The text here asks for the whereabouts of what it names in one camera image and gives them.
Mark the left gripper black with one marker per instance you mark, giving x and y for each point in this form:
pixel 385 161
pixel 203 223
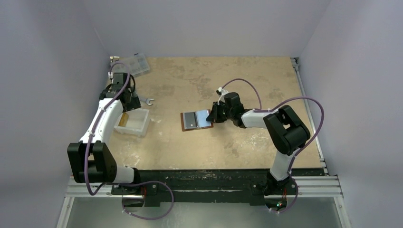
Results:
pixel 134 103

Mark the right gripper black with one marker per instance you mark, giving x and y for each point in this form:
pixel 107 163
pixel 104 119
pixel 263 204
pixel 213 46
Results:
pixel 215 111

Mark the dark grey credit card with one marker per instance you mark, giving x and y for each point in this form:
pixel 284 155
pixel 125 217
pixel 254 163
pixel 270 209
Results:
pixel 190 120

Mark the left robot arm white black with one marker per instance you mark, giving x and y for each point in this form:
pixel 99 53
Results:
pixel 90 158

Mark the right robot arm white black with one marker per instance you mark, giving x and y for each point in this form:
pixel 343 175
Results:
pixel 287 132

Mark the white plastic card tray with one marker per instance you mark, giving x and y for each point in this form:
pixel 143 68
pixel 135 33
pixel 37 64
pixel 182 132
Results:
pixel 137 124

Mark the stack of credit cards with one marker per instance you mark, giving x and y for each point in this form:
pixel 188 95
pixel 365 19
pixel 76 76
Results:
pixel 123 120

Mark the silver open-end wrench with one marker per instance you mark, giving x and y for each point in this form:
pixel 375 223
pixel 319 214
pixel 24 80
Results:
pixel 147 101

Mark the clear plastic organizer box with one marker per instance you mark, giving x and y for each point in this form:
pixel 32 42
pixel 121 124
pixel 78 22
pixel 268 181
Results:
pixel 137 64

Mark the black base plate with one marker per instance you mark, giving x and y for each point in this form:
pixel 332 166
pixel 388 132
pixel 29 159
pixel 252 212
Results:
pixel 203 186

